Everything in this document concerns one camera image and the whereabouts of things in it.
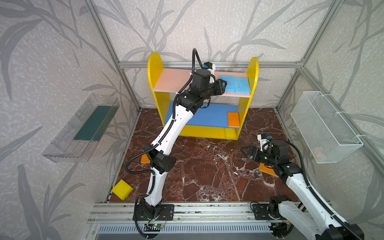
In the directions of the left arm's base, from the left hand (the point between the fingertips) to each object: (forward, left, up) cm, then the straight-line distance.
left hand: (227, 78), depth 70 cm
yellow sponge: (-39, +55, -45) cm, 82 cm away
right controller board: (-56, -28, -49) cm, 79 cm away
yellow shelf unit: (+2, -2, -32) cm, 32 cm away
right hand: (-20, -12, -29) cm, 38 cm away
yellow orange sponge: (-1, -8, -30) cm, 31 cm away
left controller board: (-56, +34, -45) cm, 79 cm away
